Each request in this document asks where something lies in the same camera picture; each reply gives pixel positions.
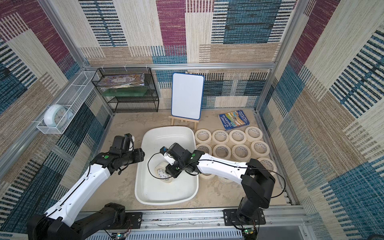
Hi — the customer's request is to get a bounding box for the masking tape roll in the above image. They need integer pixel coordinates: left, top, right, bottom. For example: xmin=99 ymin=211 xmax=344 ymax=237
xmin=229 ymin=130 xmax=247 ymax=145
xmin=212 ymin=130 xmax=230 ymax=145
xmin=195 ymin=129 xmax=212 ymax=144
xmin=245 ymin=126 xmax=263 ymax=143

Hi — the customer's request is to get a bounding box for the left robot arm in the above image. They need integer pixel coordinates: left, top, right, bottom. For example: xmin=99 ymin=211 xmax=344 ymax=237
xmin=27 ymin=134 xmax=145 ymax=240

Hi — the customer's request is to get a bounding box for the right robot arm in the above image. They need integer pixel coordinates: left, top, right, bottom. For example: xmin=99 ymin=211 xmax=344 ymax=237
xmin=160 ymin=143 xmax=276 ymax=225

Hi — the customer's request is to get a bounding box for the white plastic storage box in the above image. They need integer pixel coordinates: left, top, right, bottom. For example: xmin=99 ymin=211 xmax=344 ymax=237
xmin=135 ymin=126 xmax=199 ymax=206

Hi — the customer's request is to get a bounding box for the small wooden easel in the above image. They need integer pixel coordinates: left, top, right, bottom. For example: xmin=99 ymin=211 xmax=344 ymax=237
xmin=169 ymin=116 xmax=200 ymax=131

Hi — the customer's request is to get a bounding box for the green book on shelf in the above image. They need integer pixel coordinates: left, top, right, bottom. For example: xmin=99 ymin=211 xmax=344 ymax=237
xmin=102 ymin=87 xmax=148 ymax=97

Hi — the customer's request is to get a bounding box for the blue storey book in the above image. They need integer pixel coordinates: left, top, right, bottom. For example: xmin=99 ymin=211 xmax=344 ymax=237
xmin=219 ymin=110 xmax=250 ymax=131

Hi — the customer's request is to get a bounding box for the colourful book on shelf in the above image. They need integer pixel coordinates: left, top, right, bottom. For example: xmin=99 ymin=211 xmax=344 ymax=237
xmin=95 ymin=74 xmax=145 ymax=89

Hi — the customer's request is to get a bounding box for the white round alarm clock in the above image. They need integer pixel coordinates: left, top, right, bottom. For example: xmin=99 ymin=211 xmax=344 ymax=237
xmin=44 ymin=104 xmax=74 ymax=128

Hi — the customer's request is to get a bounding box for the white board blue frame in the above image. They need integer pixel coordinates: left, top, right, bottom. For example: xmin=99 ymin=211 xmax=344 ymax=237
xmin=171 ymin=73 xmax=205 ymax=120

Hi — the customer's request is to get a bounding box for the black wire mesh shelf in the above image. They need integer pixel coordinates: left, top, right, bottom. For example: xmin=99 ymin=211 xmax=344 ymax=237
xmin=92 ymin=67 xmax=160 ymax=114

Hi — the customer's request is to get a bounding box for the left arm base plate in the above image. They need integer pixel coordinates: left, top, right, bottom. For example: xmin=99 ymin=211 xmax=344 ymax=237
xmin=102 ymin=212 xmax=143 ymax=230

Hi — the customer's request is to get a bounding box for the white wire wall basket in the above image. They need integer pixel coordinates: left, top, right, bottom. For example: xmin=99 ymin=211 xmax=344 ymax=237
xmin=37 ymin=71 xmax=95 ymax=135

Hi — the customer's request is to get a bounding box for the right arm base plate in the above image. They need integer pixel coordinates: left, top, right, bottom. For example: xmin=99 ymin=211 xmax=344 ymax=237
xmin=222 ymin=208 xmax=266 ymax=227

